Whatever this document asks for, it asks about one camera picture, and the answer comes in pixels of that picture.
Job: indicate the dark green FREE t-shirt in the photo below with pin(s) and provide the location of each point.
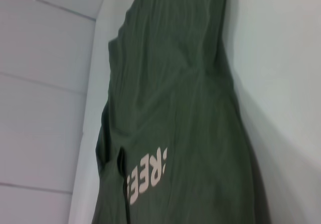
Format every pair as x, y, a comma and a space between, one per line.
175, 96

